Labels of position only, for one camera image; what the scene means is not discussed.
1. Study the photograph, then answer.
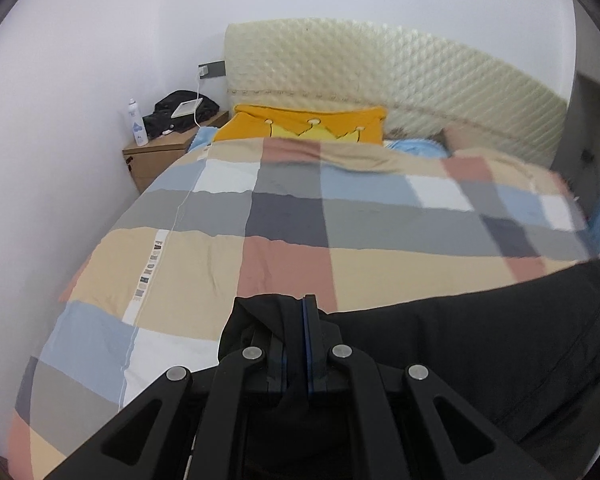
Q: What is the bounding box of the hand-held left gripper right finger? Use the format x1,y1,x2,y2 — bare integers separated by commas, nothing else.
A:
302,295,557,480

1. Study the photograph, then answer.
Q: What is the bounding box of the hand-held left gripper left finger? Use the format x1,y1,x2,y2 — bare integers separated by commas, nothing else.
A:
45,327,288,480

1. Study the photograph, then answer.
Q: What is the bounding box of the black padded jacket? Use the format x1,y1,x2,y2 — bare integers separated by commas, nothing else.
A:
218,257,600,480

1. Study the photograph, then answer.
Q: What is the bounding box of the checked patchwork blanket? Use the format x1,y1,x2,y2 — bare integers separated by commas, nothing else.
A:
7,137,600,477

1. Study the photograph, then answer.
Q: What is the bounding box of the light blue cloth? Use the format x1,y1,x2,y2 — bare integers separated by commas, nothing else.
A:
383,137,454,160

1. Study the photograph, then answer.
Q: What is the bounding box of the yellow crown pillow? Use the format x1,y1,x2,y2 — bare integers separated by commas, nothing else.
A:
213,104,387,146

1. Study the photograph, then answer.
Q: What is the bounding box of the wooden nightstand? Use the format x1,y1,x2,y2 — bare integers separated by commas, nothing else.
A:
122,110,230,194

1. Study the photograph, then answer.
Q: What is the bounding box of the black bag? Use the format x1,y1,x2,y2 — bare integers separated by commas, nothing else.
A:
142,89,220,142

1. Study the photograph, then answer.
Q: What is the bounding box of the white flat device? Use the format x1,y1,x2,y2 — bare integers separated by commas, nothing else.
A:
171,99,205,120

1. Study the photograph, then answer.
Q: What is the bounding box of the white spray bottle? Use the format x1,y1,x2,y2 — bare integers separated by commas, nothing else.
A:
127,98,149,147

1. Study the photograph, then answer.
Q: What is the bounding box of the cream quilted headboard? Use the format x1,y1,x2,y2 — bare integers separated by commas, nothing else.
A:
223,18,569,169

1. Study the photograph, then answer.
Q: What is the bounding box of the grey and white wardrobe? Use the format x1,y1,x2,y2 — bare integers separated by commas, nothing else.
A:
552,67,600,197

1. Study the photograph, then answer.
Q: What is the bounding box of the white charger cable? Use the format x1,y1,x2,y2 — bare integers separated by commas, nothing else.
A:
193,66,205,127

